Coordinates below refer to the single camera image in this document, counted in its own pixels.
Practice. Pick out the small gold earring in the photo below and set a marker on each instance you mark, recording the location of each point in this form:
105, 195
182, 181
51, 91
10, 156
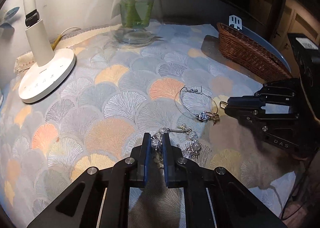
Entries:
223, 104

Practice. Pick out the glass vase with water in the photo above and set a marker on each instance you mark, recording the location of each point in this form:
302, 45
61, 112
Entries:
131, 36

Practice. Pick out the scallop pattern table mat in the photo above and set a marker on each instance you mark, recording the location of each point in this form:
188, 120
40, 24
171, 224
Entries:
114, 95

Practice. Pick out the brown wicker basket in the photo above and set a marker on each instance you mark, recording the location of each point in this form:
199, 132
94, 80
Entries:
248, 53

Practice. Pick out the wooden cabinet door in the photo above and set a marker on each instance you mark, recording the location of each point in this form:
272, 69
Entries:
295, 19

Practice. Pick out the white metal clip stand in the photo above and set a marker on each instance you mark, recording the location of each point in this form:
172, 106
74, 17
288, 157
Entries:
235, 22

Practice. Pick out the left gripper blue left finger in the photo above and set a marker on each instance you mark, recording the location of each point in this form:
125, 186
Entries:
99, 198

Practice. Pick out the white desk lamp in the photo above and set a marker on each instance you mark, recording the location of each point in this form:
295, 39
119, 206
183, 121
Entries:
51, 67

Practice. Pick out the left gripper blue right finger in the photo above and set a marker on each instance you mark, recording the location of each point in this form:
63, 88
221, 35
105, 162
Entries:
213, 197

